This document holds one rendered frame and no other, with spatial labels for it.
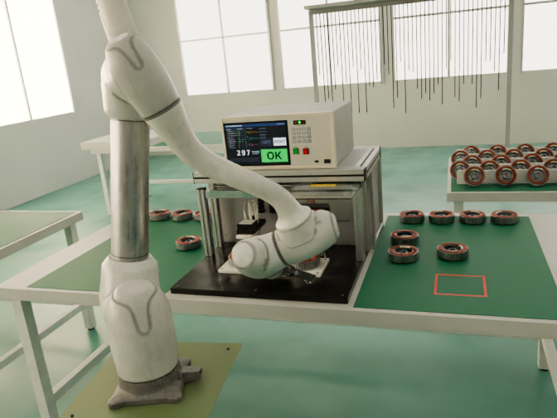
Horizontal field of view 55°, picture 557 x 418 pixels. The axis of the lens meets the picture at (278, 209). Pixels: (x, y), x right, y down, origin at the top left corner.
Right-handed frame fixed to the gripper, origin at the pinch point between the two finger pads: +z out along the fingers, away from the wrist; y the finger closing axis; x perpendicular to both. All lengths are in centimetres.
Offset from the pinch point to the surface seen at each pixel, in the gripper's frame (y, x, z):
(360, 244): 12.8, 17.8, 26.4
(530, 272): 70, 25, 31
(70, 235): -166, -19, 83
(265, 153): -29, 39, 12
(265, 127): -30, 48, 7
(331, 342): -9, -28, 125
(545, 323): 75, 8, 1
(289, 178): -17.0, 32.8, 14.1
